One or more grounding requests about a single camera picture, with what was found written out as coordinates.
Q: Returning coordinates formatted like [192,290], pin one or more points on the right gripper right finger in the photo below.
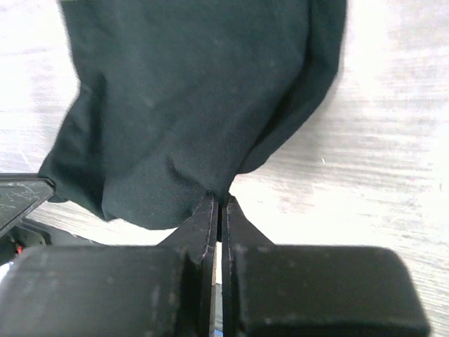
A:
[287,290]

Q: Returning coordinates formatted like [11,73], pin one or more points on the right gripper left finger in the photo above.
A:
[96,290]

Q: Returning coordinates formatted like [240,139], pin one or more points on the black t shirt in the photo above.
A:
[176,98]

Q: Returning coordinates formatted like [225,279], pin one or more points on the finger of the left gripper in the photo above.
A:
[21,193]

